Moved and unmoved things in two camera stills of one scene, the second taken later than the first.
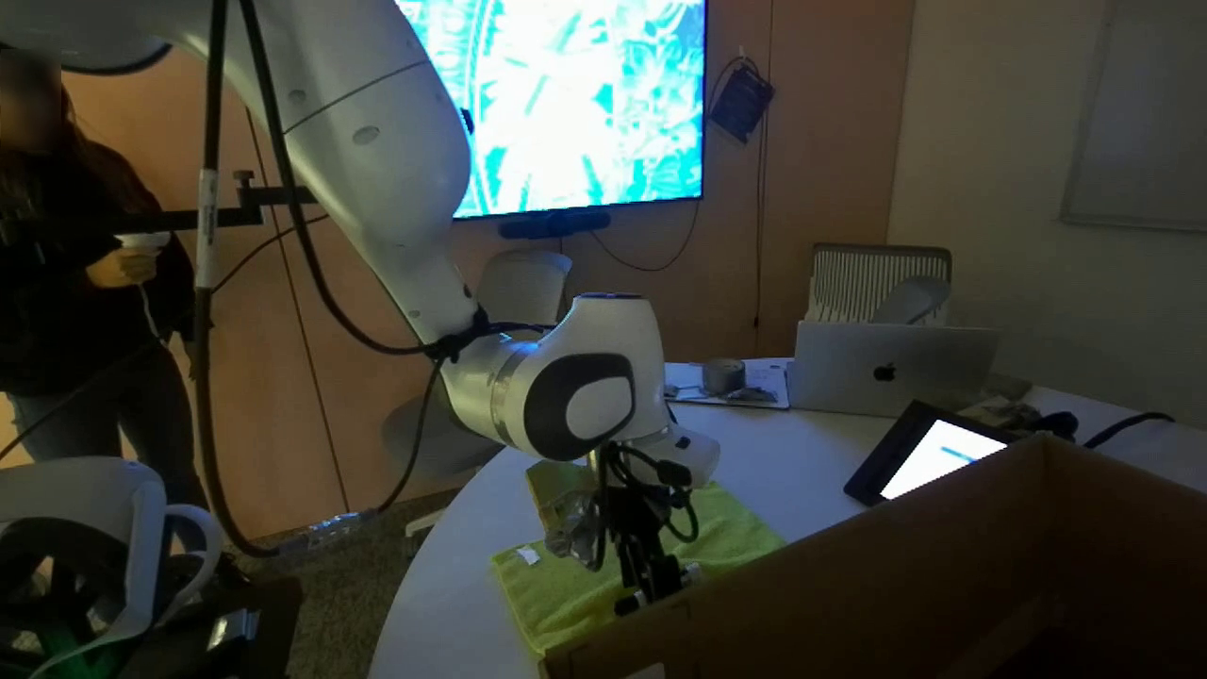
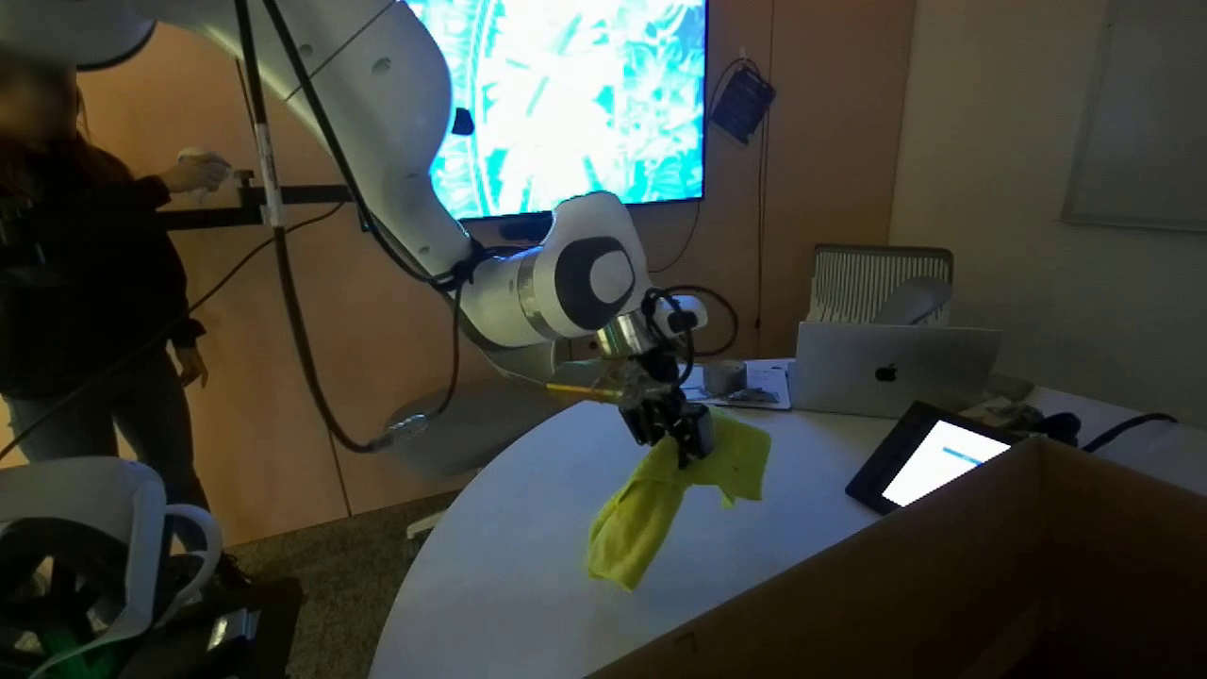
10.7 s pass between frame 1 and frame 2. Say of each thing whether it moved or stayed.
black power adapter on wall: stayed
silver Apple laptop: stayed
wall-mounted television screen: stayed
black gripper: moved
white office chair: stayed
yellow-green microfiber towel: moved
